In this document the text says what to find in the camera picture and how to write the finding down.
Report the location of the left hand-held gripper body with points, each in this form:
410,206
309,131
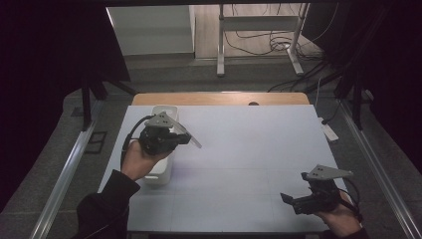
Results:
161,136

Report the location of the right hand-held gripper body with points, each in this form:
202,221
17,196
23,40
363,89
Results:
320,195

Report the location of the white plastic storage bin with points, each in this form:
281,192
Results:
162,169

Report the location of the person's right hand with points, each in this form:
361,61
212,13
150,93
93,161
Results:
338,219

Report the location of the person's left hand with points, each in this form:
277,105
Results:
139,162

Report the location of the wooden table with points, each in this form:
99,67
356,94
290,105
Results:
199,98

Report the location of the white table cover board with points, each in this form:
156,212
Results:
249,166

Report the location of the white power strip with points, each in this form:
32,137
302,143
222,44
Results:
329,131

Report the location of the black metal stand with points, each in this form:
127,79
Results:
356,106
87,106

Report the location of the white cabinet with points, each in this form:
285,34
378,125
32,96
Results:
152,30

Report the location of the dark curtain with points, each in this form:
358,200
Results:
391,66
49,66

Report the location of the aluminium rail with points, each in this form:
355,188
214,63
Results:
381,172
63,179

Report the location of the grey metal desk frame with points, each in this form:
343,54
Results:
258,23

